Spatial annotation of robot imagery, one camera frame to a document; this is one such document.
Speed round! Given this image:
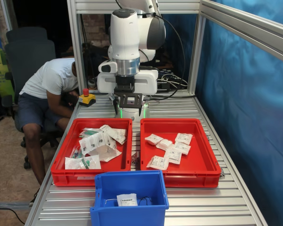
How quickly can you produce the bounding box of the yellow emergency stop button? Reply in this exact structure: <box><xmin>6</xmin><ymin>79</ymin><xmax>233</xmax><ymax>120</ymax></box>
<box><xmin>79</xmin><ymin>89</ymin><xmax>97</xmax><ymax>108</ymax></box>

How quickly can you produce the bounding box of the white Fuhrmann bandage packet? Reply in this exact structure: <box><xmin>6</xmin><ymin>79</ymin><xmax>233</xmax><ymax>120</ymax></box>
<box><xmin>146</xmin><ymin>155</ymin><xmax>170</xmax><ymax>170</ymax></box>
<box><xmin>117</xmin><ymin>193</ymin><xmax>138</xmax><ymax>207</ymax></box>
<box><xmin>173</xmin><ymin>141</ymin><xmax>191</xmax><ymax>155</ymax></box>
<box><xmin>175</xmin><ymin>132</ymin><xmax>193</xmax><ymax>145</ymax></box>
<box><xmin>164</xmin><ymin>148</ymin><xmax>182</xmax><ymax>165</ymax></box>
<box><xmin>144</xmin><ymin>133</ymin><xmax>164</xmax><ymax>146</ymax></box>

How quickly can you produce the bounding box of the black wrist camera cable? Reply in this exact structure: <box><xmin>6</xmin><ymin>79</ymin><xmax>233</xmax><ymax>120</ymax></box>
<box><xmin>141</xmin><ymin>13</ymin><xmax>186</xmax><ymax>99</ymax></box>

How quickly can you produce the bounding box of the blue curtain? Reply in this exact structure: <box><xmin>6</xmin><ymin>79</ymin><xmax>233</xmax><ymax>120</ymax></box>
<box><xmin>162</xmin><ymin>0</ymin><xmax>283</xmax><ymax>226</ymax></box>

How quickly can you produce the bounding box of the white printed paper pouch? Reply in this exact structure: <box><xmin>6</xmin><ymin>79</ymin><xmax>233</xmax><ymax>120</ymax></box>
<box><xmin>99</xmin><ymin>124</ymin><xmax>127</xmax><ymax>145</ymax></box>

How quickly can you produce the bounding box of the aluminium profile frame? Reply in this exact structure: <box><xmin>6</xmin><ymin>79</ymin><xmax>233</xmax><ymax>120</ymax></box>
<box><xmin>67</xmin><ymin>0</ymin><xmax>283</xmax><ymax>97</ymax></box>

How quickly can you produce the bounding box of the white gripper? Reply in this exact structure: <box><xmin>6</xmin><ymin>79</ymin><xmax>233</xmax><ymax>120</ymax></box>
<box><xmin>97</xmin><ymin>60</ymin><xmax>159</xmax><ymax>116</ymax></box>

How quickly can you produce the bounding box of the small clear cannula package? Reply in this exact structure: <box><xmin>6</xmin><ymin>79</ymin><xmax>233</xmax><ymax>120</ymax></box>
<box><xmin>69</xmin><ymin>145</ymin><xmax>82</xmax><ymax>159</ymax></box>

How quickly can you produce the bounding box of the blue open-front storage bin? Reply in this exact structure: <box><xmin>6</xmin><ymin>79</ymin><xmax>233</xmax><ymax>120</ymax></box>
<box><xmin>89</xmin><ymin>169</ymin><xmax>170</xmax><ymax>226</ymax></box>

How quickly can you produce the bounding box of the bandage packet clear side up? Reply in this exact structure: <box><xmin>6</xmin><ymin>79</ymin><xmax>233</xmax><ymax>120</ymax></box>
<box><xmin>155</xmin><ymin>138</ymin><xmax>173</xmax><ymax>151</ymax></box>

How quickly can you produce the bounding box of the dark office chair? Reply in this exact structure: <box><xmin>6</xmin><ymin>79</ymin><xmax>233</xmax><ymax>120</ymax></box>
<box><xmin>4</xmin><ymin>26</ymin><xmax>69</xmax><ymax>169</ymax></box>

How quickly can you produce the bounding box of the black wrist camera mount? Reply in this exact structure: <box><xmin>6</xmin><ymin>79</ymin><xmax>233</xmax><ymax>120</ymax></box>
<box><xmin>114</xmin><ymin>75</ymin><xmax>144</xmax><ymax>108</ymax></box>

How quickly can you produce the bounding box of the clear plastic pouch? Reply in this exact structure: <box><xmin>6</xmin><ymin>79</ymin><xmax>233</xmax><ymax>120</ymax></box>
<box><xmin>87</xmin><ymin>145</ymin><xmax>123</xmax><ymax>162</ymax></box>

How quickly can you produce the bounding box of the pouch with green ring part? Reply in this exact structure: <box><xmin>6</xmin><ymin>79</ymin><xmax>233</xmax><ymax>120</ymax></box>
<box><xmin>65</xmin><ymin>154</ymin><xmax>101</xmax><ymax>170</ymax></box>

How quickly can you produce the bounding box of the black floor cable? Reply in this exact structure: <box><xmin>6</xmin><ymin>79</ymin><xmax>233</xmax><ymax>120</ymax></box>
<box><xmin>0</xmin><ymin>207</ymin><xmax>25</xmax><ymax>226</ymax></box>

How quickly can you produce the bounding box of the red plastic crate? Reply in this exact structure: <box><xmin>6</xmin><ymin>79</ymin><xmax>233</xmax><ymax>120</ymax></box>
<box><xmin>140</xmin><ymin>118</ymin><xmax>222</xmax><ymax>188</ymax></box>
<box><xmin>50</xmin><ymin>118</ymin><xmax>133</xmax><ymax>186</ymax></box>

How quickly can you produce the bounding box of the strip of needle blister packs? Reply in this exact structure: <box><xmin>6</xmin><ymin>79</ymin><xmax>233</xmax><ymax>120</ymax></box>
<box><xmin>79</xmin><ymin>131</ymin><xmax>117</xmax><ymax>156</ymax></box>

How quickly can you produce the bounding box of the tangled cable bundle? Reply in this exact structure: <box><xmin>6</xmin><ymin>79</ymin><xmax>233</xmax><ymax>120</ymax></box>
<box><xmin>157</xmin><ymin>67</ymin><xmax>189</xmax><ymax>92</ymax></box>

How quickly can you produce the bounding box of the person in white t-shirt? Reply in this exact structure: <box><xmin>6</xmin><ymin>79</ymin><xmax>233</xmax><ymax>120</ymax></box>
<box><xmin>15</xmin><ymin>57</ymin><xmax>80</xmax><ymax>203</ymax></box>

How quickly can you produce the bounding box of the metal angle bracket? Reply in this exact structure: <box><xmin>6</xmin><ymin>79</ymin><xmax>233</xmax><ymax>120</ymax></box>
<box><xmin>131</xmin><ymin>152</ymin><xmax>141</xmax><ymax>165</ymax></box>

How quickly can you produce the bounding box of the green syringe package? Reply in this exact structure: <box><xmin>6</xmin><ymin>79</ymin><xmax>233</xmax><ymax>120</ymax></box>
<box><xmin>79</xmin><ymin>128</ymin><xmax>102</xmax><ymax>138</ymax></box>

